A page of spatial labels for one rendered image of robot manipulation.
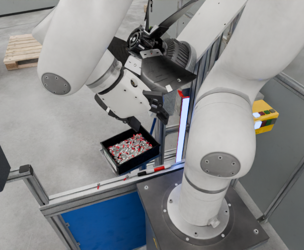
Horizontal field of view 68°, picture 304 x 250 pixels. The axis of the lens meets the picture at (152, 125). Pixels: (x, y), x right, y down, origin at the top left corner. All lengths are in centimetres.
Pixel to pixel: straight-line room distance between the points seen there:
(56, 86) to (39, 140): 212
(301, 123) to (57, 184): 177
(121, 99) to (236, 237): 51
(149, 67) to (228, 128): 60
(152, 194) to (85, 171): 135
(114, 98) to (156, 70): 44
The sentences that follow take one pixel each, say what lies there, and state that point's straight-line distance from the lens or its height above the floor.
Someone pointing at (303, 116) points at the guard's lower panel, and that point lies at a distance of 137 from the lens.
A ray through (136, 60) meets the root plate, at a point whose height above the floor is 113.
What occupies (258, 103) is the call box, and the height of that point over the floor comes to 107.
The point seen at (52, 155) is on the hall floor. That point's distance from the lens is 230.
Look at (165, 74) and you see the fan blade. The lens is 89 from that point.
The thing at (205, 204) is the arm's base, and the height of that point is 108.
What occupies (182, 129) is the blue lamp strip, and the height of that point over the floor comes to 105.
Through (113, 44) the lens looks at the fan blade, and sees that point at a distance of 132.
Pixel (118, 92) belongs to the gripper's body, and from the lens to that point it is 49.
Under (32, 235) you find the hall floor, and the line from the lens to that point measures 193.
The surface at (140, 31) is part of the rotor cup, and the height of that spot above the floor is 125.
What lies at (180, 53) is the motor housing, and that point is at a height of 115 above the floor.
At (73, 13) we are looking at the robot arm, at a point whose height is 152.
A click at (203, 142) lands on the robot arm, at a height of 134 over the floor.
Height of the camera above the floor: 162
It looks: 42 degrees down
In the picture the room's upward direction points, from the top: straight up
